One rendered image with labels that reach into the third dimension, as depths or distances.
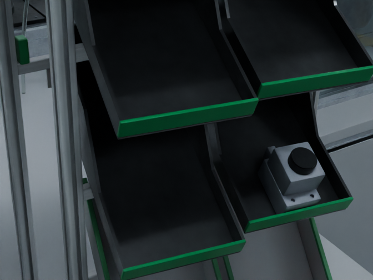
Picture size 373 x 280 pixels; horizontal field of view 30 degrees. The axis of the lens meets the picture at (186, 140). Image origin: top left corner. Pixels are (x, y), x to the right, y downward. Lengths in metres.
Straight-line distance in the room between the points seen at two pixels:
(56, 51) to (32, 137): 0.96
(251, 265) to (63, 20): 0.41
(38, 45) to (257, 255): 1.20
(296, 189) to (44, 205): 0.72
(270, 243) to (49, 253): 0.48
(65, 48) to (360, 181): 1.28
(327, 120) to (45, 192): 0.71
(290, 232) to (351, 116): 0.86
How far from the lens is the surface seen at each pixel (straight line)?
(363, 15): 1.73
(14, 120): 0.88
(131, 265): 0.70
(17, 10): 2.07
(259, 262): 0.90
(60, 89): 0.67
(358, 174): 1.83
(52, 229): 1.32
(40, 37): 1.96
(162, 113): 0.62
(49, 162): 1.51
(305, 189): 0.76
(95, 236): 0.78
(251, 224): 0.74
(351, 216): 1.90
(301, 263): 0.92
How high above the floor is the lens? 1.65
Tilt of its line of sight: 30 degrees down
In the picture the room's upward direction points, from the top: 2 degrees clockwise
